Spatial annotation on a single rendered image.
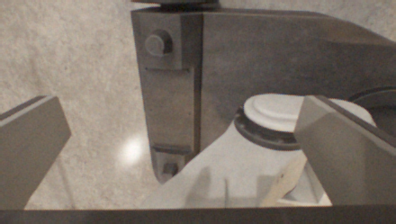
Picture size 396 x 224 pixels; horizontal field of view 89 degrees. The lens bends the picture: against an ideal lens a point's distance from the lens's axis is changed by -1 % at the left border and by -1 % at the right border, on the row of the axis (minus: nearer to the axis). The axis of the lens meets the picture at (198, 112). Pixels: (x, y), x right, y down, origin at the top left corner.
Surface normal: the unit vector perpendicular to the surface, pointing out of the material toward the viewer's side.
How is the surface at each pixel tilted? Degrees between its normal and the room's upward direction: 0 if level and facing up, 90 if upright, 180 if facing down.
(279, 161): 90
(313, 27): 0
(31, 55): 0
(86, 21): 0
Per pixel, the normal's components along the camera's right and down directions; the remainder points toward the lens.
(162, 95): -0.18, 0.51
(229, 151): 0.01, -0.86
